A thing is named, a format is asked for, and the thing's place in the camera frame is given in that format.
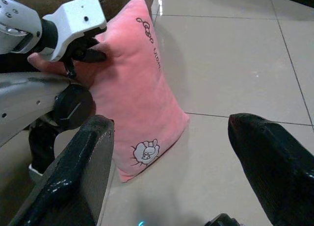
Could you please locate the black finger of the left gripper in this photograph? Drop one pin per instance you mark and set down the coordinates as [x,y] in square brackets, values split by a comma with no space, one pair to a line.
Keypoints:
[96,56]
[71,69]

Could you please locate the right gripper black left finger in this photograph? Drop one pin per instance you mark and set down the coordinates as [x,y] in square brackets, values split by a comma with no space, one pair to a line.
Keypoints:
[66,177]

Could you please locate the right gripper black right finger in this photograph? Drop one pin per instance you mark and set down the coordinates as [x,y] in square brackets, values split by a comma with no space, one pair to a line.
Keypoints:
[274,162]

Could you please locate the pink pillow with bunny print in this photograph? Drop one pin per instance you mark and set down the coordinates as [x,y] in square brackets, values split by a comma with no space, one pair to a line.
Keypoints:
[137,88]

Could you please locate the silver and black robot leg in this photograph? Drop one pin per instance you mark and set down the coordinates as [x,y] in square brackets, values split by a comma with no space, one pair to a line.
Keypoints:
[27,101]

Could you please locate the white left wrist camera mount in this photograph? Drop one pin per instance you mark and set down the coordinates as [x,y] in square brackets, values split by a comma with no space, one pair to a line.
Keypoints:
[78,17]

